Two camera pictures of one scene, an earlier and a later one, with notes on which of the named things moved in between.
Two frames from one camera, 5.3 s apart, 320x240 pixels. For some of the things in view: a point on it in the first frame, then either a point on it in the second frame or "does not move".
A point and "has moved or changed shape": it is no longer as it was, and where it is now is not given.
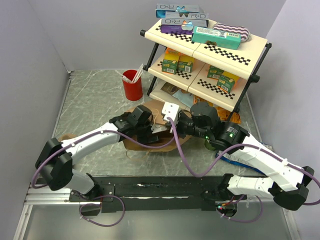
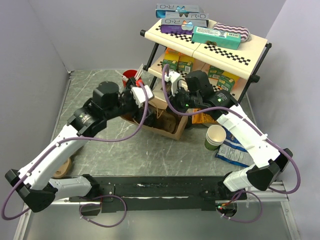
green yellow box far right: x=227 y=81 does not move
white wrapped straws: x=136 y=75 does not move
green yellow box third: x=214 y=72 does not move
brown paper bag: x=165 y=137 has moved or changed shape
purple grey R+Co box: x=182 y=26 does not move
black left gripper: x=143 y=137 to x=136 y=112
